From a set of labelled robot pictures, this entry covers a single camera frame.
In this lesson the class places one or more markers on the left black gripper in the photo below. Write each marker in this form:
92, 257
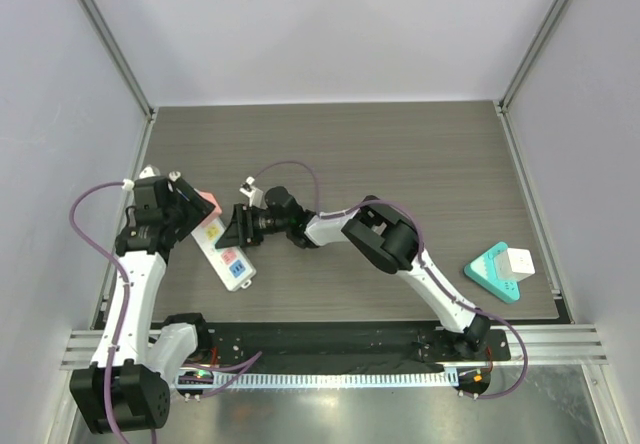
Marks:
198, 209

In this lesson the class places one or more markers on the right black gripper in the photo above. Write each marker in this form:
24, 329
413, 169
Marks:
251, 226

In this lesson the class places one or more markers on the white multicolour power strip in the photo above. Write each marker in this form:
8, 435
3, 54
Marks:
231, 265

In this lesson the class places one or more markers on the pink cube plug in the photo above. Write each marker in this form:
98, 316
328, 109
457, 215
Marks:
216, 213

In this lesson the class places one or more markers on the teal triangular socket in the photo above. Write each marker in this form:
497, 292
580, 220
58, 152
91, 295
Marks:
483, 271

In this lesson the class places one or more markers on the white cube plug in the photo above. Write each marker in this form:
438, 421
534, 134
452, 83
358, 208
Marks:
514, 264

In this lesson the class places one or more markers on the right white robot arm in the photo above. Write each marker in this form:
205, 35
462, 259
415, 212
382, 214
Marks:
388, 239

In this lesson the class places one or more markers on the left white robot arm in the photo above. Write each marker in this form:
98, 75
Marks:
127, 384

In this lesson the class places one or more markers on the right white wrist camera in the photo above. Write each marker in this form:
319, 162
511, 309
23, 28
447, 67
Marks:
254, 195

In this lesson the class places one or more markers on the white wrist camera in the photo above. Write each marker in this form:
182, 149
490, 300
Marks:
148, 172
254, 195

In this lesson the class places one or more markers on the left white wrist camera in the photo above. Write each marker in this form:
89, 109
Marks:
148, 172

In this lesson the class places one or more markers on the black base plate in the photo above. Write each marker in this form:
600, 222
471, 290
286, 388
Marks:
337, 348

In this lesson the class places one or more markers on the white slotted cable duct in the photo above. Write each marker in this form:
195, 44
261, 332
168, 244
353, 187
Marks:
202, 381

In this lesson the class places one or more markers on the aluminium frame rail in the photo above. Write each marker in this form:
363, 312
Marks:
546, 344

